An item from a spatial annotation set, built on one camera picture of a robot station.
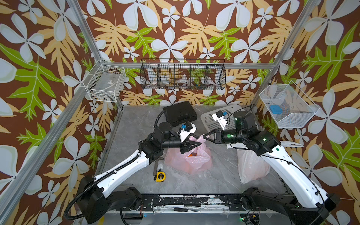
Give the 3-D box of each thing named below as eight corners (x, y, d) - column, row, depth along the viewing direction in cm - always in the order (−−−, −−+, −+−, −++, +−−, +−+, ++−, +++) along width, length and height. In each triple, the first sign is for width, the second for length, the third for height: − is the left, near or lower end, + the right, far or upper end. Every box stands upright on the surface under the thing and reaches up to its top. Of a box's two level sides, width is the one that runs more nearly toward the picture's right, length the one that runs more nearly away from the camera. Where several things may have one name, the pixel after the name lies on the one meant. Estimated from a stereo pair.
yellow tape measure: (153, 180, 84) (153, 178, 82) (159, 169, 88) (159, 168, 86) (162, 184, 82) (162, 183, 80) (168, 173, 86) (167, 172, 84)
